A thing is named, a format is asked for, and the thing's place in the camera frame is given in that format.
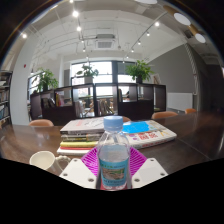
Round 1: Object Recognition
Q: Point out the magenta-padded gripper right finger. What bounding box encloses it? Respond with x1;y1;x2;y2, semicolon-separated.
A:
128;146;169;190

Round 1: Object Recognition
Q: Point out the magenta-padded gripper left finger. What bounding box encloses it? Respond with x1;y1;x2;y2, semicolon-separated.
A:
58;146;101;190

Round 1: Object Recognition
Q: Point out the clear water bottle blue cap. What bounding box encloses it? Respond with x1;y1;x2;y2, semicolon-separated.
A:
96;115;132;192

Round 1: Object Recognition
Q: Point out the red and white book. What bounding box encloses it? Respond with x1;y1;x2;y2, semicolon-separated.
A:
56;146;98;156

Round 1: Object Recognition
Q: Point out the yellow-spined book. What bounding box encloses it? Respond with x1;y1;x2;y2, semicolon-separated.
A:
59;140;100;149

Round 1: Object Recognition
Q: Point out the dark-spined book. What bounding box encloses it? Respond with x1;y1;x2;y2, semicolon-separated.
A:
60;133;105;143

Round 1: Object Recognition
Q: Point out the large white book blue patch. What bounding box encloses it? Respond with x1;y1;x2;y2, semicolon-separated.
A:
122;119;178;150

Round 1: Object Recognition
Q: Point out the cream ceramic mug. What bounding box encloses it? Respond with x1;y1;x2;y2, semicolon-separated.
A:
29;150;71;176

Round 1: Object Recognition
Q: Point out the white-covered book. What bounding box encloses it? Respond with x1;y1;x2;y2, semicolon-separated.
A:
59;116;106;136

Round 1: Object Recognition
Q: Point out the group of orange chairs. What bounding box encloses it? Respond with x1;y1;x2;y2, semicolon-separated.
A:
28;107;199;128

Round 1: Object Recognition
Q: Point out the black open shelf unit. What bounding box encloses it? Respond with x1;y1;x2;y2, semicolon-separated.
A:
28;82;168;126

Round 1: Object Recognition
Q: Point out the potted green plant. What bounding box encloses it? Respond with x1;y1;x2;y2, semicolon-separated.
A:
124;59;155;85
31;67;60;93
75;63;100;85

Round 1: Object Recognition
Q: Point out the tall bookshelf with books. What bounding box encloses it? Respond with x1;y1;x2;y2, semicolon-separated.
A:
0;69;14;130

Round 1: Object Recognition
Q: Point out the ceiling air conditioner unit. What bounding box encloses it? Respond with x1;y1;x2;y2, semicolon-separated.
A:
94;33;117;51

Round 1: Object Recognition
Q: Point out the group of round ceiling panels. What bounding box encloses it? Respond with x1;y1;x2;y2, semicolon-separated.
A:
134;0;208;45

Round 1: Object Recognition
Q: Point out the group of ceiling spotlights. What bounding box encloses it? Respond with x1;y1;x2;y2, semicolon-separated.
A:
21;0;161;55

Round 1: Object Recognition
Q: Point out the white wall board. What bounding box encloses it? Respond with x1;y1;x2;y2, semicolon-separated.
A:
166;92;195;113

